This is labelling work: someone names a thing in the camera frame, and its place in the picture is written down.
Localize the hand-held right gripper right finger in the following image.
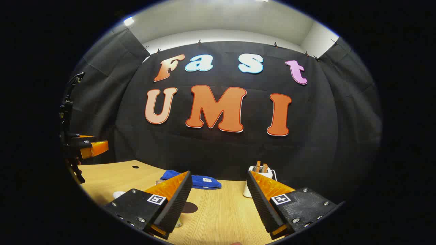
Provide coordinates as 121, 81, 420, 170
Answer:
247, 170, 338, 240

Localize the white toaster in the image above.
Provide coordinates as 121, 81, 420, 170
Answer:
243, 165, 277, 198

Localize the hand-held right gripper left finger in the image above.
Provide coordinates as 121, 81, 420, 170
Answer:
103, 171, 193, 240

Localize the blue folded towel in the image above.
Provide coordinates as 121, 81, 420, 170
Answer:
160, 170, 222, 190

